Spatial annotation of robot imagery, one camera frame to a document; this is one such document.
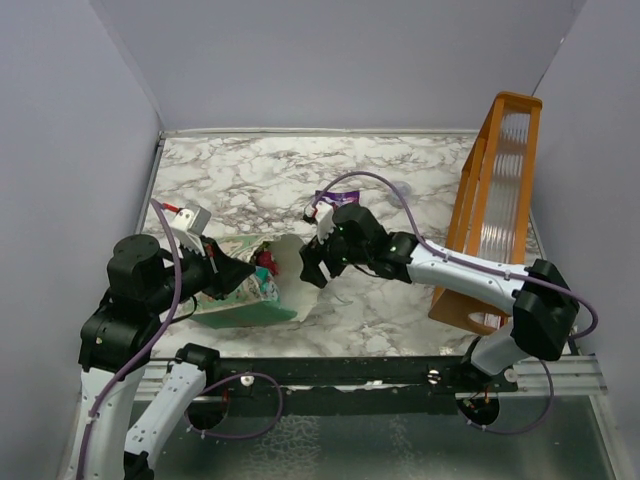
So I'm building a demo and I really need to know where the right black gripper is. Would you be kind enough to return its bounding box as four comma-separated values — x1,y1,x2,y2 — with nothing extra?
299,218,370,288

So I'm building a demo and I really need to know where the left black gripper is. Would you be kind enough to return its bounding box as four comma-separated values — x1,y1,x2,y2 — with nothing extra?
149,232,258,312

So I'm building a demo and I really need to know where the green paper gift bag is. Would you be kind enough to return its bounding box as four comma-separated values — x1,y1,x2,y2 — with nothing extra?
191,233,324,329

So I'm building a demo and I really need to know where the red snack packet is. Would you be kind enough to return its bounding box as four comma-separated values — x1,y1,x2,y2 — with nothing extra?
255,250,279,276

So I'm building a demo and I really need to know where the purple snack packet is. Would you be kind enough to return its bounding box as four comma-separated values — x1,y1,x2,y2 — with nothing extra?
315,190,360,208

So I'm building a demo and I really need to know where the teal snack packet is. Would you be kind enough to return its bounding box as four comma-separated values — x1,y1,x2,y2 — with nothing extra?
252,266,280,303

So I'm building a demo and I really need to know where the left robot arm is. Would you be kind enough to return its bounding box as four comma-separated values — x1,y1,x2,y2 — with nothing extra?
66,234,255,479

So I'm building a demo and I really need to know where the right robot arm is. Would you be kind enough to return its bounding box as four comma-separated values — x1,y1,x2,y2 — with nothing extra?
299,203,579,391

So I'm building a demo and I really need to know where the small clear plastic cup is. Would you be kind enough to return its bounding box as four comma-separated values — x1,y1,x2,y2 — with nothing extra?
390,181,412,202

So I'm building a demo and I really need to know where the orange wooden rack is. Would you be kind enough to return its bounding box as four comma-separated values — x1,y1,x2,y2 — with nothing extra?
428,90,543,335

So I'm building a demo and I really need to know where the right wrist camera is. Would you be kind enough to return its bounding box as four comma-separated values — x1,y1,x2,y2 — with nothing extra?
303,201,335,245

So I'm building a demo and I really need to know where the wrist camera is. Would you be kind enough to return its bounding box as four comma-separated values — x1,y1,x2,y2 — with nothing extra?
303,201,335,245
161,202,211,256

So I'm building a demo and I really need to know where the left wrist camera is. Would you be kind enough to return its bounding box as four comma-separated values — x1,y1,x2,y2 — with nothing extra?
161,202,211,256

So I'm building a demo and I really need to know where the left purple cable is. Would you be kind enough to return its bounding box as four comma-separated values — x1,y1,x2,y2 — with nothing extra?
74,199,184,480

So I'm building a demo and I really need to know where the purple cable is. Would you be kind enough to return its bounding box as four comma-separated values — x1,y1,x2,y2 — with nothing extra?
312,171,600,435
74,199,184,480

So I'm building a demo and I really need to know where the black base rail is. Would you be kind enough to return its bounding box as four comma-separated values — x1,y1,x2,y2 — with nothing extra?
189,356,517,418

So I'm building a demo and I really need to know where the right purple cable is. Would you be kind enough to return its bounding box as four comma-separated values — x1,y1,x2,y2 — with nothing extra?
312,171,600,435

